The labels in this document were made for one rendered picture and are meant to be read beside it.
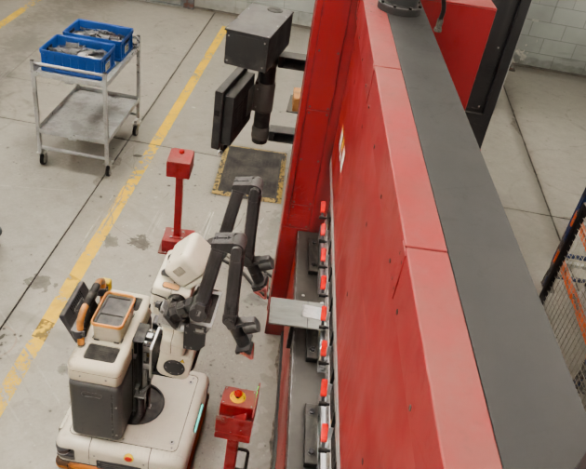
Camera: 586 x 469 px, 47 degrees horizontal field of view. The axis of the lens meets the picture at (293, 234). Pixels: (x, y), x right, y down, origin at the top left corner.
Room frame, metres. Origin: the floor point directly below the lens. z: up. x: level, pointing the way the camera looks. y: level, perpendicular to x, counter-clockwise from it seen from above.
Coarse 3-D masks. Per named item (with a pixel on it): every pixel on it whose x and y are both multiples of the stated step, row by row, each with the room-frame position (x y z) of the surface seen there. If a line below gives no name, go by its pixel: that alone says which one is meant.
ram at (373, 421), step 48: (336, 144) 3.11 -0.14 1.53; (336, 192) 2.72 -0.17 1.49; (336, 240) 2.38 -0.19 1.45; (384, 240) 1.50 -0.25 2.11; (336, 288) 2.09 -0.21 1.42; (384, 288) 1.36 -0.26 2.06; (384, 336) 1.23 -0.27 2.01; (384, 384) 1.11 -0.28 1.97; (336, 432) 1.44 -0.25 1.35; (384, 432) 1.00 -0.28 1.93
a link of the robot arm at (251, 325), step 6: (228, 318) 2.01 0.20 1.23; (240, 318) 2.06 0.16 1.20; (246, 318) 2.05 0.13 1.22; (252, 318) 2.05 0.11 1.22; (228, 324) 2.01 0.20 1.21; (240, 324) 2.02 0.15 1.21; (246, 324) 2.03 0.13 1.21; (252, 324) 2.03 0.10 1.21; (258, 324) 2.05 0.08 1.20; (246, 330) 2.02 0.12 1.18; (252, 330) 2.02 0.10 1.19; (258, 330) 2.02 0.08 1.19
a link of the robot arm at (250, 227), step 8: (256, 192) 2.42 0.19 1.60; (248, 200) 2.42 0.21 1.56; (256, 200) 2.42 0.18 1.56; (248, 208) 2.45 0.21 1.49; (256, 208) 2.45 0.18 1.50; (248, 216) 2.45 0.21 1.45; (256, 216) 2.45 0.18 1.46; (248, 224) 2.45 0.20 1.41; (256, 224) 2.45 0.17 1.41; (248, 232) 2.45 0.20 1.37; (256, 232) 2.47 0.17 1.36; (248, 240) 2.45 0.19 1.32; (248, 248) 2.44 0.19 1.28; (248, 256) 2.44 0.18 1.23
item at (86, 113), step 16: (32, 64) 4.74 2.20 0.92; (48, 64) 4.75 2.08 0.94; (32, 80) 4.74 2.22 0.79; (64, 80) 4.74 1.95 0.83; (80, 80) 4.73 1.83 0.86; (96, 80) 4.84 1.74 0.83; (112, 80) 4.87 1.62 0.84; (80, 96) 5.50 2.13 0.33; (96, 96) 5.55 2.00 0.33; (112, 96) 5.61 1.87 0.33; (128, 96) 5.63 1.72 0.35; (64, 112) 5.16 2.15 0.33; (80, 112) 5.21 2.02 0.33; (96, 112) 5.26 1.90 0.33; (112, 112) 5.31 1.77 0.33; (128, 112) 5.29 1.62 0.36; (48, 128) 4.83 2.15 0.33; (64, 128) 4.87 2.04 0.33; (80, 128) 4.92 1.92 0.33; (96, 128) 4.96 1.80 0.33; (112, 128) 5.01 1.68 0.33; (112, 160) 4.83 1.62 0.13
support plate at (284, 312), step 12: (276, 300) 2.44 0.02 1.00; (288, 300) 2.46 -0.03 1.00; (276, 312) 2.36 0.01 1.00; (288, 312) 2.37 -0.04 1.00; (300, 312) 2.39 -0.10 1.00; (276, 324) 2.28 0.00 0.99; (288, 324) 2.29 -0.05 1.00; (300, 324) 2.30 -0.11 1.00; (312, 324) 2.32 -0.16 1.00; (324, 324) 2.33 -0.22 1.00
